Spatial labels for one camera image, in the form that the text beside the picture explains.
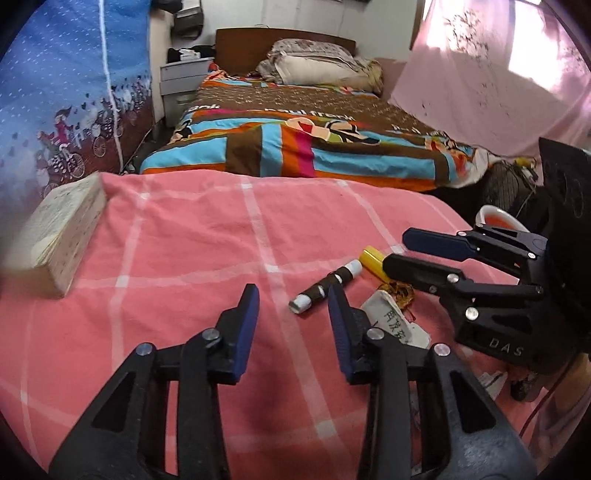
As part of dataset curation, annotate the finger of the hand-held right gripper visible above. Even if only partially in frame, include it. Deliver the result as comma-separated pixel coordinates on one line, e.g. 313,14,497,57
382,253,543,301
403,225,548,278

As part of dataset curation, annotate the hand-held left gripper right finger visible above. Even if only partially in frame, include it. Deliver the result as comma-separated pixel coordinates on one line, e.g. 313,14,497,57
327,281,539,480

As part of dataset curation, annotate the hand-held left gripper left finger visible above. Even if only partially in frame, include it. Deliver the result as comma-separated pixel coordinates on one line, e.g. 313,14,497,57
48,283,260,480

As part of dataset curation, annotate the gold brown wrapper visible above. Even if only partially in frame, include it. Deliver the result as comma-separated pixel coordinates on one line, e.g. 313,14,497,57
381,281,416,311

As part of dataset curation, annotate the yellow tube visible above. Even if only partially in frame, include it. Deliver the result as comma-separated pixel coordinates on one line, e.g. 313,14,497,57
359,247,393,283

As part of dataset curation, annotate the brown white tube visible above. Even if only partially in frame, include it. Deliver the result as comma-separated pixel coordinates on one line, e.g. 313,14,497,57
288,260,362,316

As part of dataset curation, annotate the white printed wrapper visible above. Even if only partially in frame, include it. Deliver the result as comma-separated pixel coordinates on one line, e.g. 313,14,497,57
360,291,432,352

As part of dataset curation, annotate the orange bucket white rim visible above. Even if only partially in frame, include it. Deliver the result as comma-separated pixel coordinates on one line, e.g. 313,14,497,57
475,205,529,234

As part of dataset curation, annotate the black floor fan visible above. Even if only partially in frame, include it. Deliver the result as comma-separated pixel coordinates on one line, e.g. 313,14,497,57
482,161,532,217

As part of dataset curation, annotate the pink checked blanket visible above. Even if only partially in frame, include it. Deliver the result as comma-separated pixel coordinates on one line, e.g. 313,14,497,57
0,172,555,480

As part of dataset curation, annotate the white crumpled wrapper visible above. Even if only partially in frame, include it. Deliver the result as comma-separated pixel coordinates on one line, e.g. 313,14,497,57
478,369,509,400

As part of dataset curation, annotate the pink floral sheet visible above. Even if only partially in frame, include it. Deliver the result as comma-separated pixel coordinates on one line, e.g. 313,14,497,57
388,0,591,158

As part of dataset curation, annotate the colourful striped quilt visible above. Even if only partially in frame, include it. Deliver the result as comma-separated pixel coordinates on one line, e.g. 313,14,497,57
140,69,502,192

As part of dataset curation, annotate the yellow cloth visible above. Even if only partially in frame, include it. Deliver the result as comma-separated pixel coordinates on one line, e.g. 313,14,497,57
365,58,385,93

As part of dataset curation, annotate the cream pillow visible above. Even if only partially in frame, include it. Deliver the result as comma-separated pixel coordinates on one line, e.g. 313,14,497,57
256,54,375,90

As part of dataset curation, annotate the beige tissue box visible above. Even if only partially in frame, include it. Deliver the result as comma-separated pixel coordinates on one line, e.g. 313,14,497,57
2,173,109,298

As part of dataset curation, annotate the floral pillow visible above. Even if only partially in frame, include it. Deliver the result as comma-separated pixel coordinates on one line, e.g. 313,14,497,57
268,39,356,70

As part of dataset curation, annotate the grey nightstand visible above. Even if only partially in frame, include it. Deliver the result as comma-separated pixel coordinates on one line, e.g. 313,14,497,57
160,58,215,127

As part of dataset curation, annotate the wooden headboard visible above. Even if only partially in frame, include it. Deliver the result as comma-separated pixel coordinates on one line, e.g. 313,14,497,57
215,28,357,77

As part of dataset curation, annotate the black cloth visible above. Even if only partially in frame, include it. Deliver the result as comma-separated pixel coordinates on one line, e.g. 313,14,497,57
167,44,215,63

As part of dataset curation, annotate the blue bicycle-print curtain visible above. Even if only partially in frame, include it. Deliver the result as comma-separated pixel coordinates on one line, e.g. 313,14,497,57
0,0,155,204

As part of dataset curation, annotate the grey handbag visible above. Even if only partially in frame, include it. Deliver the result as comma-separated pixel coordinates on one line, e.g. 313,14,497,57
173,7,204,35

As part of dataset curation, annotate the red cable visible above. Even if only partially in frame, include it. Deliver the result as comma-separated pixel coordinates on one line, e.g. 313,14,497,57
522,360,570,435

